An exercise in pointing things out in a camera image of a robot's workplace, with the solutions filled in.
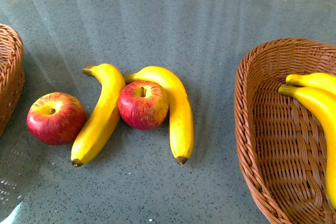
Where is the red yellow apple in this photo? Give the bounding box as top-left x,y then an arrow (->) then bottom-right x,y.
118,81 -> 169,130
26,92 -> 87,145

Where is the yellow banana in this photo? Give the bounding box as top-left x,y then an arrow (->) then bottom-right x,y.
124,66 -> 194,165
70,63 -> 125,167

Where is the right brown wicker basket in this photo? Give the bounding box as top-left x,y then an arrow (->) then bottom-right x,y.
234,38 -> 335,223

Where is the brown wicker basket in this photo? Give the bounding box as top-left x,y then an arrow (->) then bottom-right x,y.
1,24 -> 25,133
234,38 -> 335,223

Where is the front banana in basket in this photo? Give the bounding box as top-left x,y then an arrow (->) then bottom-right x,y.
278,85 -> 335,208

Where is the banana in basket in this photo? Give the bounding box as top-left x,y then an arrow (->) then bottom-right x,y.
286,72 -> 336,94
278,85 -> 335,208

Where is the left brown wicker basket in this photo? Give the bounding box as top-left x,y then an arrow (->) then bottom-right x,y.
1,24 -> 25,133

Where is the rear banana in basket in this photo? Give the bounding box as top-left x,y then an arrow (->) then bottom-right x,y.
286,72 -> 336,94

